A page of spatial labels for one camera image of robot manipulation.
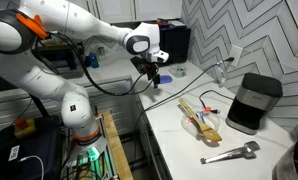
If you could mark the clear plastic container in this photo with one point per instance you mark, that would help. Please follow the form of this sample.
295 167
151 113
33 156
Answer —
178 71

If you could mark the metal tongs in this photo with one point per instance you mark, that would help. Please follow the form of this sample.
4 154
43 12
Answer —
247 151

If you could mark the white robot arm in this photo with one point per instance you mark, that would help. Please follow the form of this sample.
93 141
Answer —
37 19

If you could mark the blue bottle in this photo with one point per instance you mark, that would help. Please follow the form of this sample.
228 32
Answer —
93 60

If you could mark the white wall outlet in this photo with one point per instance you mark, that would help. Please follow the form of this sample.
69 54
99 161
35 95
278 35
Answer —
235 52

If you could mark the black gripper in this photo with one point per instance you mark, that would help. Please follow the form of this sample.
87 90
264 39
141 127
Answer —
144 67

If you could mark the blue square container lid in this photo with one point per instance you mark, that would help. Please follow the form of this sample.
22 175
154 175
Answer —
164 79

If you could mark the black silver coffee maker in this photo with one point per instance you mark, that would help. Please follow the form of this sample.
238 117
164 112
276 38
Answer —
256 95

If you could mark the black microwave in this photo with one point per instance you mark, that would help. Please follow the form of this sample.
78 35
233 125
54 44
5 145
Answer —
175 41

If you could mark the yellow emergency stop box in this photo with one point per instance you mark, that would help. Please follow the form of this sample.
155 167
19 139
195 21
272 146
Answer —
24 127

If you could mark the black bag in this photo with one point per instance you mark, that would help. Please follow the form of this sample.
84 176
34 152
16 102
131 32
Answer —
35 157

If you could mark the wooden spatula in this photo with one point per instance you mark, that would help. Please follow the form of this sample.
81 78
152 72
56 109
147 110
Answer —
206 130

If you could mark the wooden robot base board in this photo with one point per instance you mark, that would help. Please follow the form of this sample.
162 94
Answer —
118 154

